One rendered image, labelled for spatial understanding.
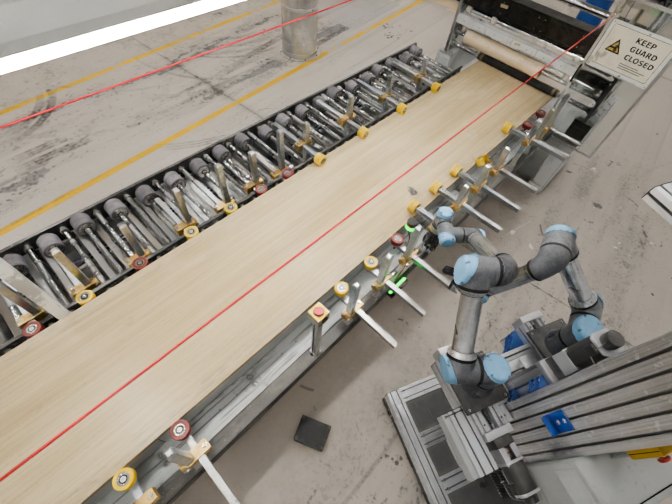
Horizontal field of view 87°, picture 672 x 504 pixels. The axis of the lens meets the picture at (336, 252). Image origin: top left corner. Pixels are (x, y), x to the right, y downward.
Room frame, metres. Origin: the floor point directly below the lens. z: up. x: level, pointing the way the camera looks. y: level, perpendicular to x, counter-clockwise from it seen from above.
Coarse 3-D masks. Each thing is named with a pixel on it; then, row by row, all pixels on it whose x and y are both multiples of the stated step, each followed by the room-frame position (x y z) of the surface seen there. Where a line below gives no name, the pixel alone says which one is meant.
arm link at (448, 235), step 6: (444, 222) 1.14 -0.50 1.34; (450, 222) 1.15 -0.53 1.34; (438, 228) 1.12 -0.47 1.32; (444, 228) 1.10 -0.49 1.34; (450, 228) 1.11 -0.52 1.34; (456, 228) 1.11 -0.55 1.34; (462, 228) 1.12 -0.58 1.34; (438, 234) 1.09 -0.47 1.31; (444, 234) 1.07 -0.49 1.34; (450, 234) 1.07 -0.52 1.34; (456, 234) 1.08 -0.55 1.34; (462, 234) 1.08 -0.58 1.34; (444, 240) 1.04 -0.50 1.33; (450, 240) 1.04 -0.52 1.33; (456, 240) 1.07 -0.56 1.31; (444, 246) 1.04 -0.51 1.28; (450, 246) 1.04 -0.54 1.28
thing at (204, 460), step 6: (186, 438) 0.13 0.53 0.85; (192, 438) 0.14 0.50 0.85; (192, 444) 0.11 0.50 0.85; (204, 456) 0.08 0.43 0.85; (204, 462) 0.06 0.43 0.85; (210, 462) 0.06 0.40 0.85; (210, 468) 0.04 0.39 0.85; (210, 474) 0.02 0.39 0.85; (216, 474) 0.02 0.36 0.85; (216, 480) 0.00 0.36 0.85; (222, 480) 0.00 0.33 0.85; (222, 486) -0.02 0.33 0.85; (228, 486) -0.02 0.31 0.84; (222, 492) -0.04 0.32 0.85; (228, 492) -0.04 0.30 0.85; (228, 498) -0.05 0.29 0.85; (234, 498) -0.05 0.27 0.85
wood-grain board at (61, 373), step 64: (384, 128) 2.40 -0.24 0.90; (448, 128) 2.52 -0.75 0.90; (320, 192) 1.64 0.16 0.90; (384, 192) 1.72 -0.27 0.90; (192, 256) 1.02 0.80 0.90; (256, 256) 1.07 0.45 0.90; (320, 256) 1.14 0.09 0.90; (64, 320) 0.55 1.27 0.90; (128, 320) 0.60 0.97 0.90; (192, 320) 0.65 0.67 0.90; (256, 320) 0.69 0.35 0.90; (0, 384) 0.24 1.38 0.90; (64, 384) 0.27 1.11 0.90; (192, 384) 0.35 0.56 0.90; (0, 448) 0.00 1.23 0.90; (64, 448) 0.03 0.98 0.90; (128, 448) 0.07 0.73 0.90
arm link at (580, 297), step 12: (552, 228) 1.03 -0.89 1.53; (564, 228) 1.01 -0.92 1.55; (552, 240) 0.95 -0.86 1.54; (564, 240) 0.95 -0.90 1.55; (576, 252) 0.94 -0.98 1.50; (576, 264) 0.92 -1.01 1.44; (564, 276) 0.90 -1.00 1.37; (576, 276) 0.89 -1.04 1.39; (576, 288) 0.87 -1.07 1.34; (588, 288) 0.88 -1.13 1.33; (576, 300) 0.85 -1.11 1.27; (588, 300) 0.85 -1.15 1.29; (600, 300) 0.88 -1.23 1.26; (588, 312) 0.81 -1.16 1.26; (600, 312) 0.82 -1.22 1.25
